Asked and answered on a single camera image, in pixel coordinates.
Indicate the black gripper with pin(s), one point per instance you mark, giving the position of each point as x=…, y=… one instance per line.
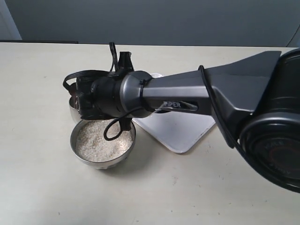
x=87, y=110

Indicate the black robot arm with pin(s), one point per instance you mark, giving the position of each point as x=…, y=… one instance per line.
x=255, y=103

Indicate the small steel cup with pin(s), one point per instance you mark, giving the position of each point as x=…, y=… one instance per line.
x=73, y=104

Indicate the steel bowl of rice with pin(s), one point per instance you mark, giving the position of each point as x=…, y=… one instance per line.
x=88, y=144

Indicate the white rectangular tray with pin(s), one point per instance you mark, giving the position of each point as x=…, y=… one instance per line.
x=177, y=131

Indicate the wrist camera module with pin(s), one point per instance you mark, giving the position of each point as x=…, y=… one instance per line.
x=125, y=61

